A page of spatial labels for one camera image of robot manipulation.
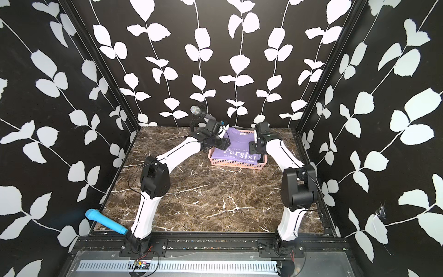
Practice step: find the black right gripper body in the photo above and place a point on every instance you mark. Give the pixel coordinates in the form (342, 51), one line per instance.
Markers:
(254, 147)

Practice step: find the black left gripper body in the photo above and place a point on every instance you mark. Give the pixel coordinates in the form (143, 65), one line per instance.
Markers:
(218, 142)

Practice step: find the purple t-shirt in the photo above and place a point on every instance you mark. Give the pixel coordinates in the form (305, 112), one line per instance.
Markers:
(238, 151)

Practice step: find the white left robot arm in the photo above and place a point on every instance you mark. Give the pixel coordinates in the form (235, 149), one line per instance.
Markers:
(155, 178)

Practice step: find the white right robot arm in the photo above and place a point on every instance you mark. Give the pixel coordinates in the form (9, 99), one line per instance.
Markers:
(297, 191)

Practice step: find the pink perforated plastic basket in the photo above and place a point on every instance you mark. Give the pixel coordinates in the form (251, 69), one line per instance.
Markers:
(216, 162)

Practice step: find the small electronics board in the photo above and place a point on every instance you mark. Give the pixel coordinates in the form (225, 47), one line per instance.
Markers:
(139, 265)

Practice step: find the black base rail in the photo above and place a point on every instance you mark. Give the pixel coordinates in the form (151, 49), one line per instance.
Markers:
(165, 243)

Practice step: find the perforated metal cable tray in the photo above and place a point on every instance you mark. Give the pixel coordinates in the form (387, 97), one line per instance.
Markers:
(185, 266)

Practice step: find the blue cylindrical handle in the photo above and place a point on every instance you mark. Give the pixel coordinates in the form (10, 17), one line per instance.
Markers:
(97, 216)

